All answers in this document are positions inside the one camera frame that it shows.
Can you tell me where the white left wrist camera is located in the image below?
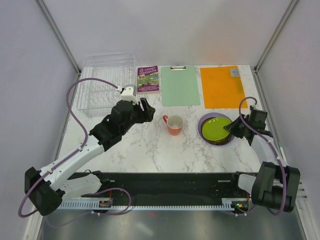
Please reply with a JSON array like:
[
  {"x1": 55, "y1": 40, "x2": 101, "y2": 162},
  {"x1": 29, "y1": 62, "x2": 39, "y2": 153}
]
[{"x1": 117, "y1": 84, "x2": 139, "y2": 105}]

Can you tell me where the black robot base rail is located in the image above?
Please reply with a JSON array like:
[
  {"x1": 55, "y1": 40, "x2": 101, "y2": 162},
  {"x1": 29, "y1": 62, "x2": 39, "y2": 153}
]
[{"x1": 97, "y1": 172, "x2": 248, "y2": 204}]

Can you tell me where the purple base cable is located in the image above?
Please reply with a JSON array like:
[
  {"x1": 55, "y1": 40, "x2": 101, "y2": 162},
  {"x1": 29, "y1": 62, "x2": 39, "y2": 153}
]
[
  {"x1": 228, "y1": 197, "x2": 258, "y2": 217},
  {"x1": 44, "y1": 187, "x2": 133, "y2": 228}
]

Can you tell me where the white cable duct strip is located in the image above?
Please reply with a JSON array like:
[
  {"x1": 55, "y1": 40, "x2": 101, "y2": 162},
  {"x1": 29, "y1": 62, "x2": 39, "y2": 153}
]
[{"x1": 58, "y1": 197, "x2": 247, "y2": 211}]

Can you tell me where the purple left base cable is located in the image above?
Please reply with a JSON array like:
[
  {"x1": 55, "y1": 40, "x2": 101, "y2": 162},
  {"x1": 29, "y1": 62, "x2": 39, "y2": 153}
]
[{"x1": 44, "y1": 187, "x2": 133, "y2": 228}]

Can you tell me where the purple treehouse book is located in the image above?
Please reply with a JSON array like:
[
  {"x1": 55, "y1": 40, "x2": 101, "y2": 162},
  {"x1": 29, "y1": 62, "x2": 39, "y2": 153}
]
[{"x1": 137, "y1": 65, "x2": 160, "y2": 94}]

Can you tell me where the yellow patterned plate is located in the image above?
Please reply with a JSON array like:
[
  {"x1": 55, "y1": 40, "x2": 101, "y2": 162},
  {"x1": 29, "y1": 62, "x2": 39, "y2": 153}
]
[{"x1": 204, "y1": 136, "x2": 233, "y2": 146}]

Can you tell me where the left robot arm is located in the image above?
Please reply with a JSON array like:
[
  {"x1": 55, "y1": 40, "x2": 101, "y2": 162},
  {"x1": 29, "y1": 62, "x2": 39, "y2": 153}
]
[{"x1": 23, "y1": 97, "x2": 156, "y2": 216}]

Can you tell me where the lavender plate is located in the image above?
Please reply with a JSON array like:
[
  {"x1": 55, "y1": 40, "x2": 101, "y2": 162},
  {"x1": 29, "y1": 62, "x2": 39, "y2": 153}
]
[{"x1": 197, "y1": 112, "x2": 234, "y2": 141}]

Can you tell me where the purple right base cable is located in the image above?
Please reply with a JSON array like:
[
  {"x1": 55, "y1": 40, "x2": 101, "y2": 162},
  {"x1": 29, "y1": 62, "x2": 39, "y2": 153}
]
[{"x1": 228, "y1": 197, "x2": 258, "y2": 217}]

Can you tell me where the white wire dish rack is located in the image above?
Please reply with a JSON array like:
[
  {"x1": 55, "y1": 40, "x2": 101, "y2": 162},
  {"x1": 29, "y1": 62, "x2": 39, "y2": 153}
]
[{"x1": 76, "y1": 51, "x2": 141, "y2": 118}]

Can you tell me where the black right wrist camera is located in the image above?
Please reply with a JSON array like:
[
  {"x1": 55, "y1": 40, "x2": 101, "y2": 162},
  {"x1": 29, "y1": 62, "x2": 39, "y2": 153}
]
[{"x1": 248, "y1": 105, "x2": 273, "y2": 137}]

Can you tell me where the mint green clipboard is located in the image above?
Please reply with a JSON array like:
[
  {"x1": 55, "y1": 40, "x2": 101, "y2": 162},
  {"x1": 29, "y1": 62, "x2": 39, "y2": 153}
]
[{"x1": 160, "y1": 66, "x2": 201, "y2": 107}]

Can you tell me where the lime green plate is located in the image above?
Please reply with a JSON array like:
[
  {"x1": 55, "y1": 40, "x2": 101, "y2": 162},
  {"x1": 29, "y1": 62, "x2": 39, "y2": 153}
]
[{"x1": 201, "y1": 116, "x2": 232, "y2": 142}]

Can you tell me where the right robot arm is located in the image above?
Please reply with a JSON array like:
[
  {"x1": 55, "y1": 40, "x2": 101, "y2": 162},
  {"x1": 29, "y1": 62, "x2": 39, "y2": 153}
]
[{"x1": 223, "y1": 113, "x2": 301, "y2": 215}]

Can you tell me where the orange cutting mat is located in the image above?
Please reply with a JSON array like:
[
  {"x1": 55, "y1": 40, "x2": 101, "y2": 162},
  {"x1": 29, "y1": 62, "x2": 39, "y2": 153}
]
[{"x1": 200, "y1": 65, "x2": 246, "y2": 109}]

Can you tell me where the orange mug white inside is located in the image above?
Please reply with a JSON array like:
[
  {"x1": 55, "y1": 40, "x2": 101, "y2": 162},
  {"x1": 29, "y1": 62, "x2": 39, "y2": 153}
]
[{"x1": 162, "y1": 114, "x2": 184, "y2": 136}]

